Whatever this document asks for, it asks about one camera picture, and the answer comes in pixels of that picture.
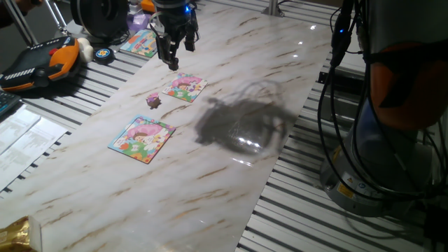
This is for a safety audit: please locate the silver tripod leg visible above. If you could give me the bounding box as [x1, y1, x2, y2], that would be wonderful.
[43, 0, 69, 36]
[5, 0, 39, 46]

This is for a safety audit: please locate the round black disc blue emblem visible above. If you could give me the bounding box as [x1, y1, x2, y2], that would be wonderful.
[93, 47, 116, 66]

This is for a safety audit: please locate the large black spool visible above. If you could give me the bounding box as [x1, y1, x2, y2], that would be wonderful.
[69, 0, 130, 39]

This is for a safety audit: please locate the white plush toy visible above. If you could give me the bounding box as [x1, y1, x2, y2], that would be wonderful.
[76, 37, 95, 64]

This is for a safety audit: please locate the purple box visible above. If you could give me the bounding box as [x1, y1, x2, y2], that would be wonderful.
[126, 13, 152, 32]

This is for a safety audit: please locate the bus picture jigsaw puzzle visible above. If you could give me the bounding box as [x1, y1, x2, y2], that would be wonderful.
[120, 29, 158, 59]

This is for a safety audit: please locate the blue framed butterfly jigsaw puzzle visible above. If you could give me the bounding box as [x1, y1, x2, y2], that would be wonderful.
[107, 114, 176, 165]

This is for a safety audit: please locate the frameless butterfly jigsaw puzzle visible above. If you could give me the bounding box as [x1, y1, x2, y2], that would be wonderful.
[162, 72, 209, 104]

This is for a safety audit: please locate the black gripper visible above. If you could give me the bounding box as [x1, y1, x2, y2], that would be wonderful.
[155, 3, 200, 71]

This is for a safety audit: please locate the printed white paper sheet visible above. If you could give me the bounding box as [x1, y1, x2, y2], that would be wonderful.
[0, 104, 42, 155]
[0, 117, 68, 192]

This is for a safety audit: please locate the black cable connector blue light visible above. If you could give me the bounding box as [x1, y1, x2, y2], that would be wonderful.
[330, 0, 354, 67]

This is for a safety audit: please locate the black flat bar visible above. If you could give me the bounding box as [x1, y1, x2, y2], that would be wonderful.
[316, 71, 351, 95]

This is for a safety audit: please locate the white upright card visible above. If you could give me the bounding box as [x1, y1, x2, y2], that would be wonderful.
[27, 215, 43, 252]

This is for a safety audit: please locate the gold foil bag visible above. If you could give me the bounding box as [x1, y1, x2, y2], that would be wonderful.
[0, 216, 36, 252]

